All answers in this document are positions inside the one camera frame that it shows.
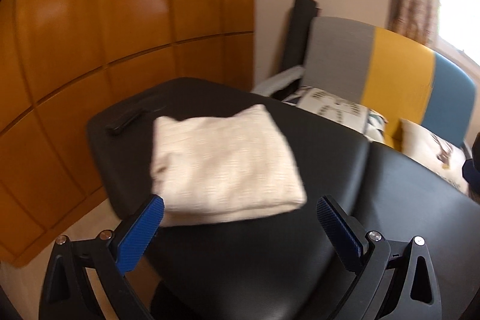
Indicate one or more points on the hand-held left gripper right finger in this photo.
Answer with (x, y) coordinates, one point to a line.
(339, 230)

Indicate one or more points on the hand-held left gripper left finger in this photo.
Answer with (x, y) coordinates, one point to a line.
(140, 230)

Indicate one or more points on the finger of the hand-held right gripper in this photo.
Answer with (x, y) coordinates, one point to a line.
(472, 172)

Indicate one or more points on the cream knit sweater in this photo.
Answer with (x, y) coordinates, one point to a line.
(225, 162)

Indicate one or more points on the deer print cushion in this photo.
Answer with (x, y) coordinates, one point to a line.
(423, 147)

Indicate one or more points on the black slim device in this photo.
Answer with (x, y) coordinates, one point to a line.
(123, 122)

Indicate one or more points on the geometric print cushion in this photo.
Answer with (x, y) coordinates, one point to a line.
(330, 106)

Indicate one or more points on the grey yellow blue sofa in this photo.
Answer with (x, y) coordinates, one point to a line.
(397, 72)

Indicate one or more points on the window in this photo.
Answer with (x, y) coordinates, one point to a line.
(461, 12)

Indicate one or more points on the black rolled mat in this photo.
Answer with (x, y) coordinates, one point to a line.
(300, 35)

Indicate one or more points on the wooden wardrobe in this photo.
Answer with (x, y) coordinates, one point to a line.
(93, 24)

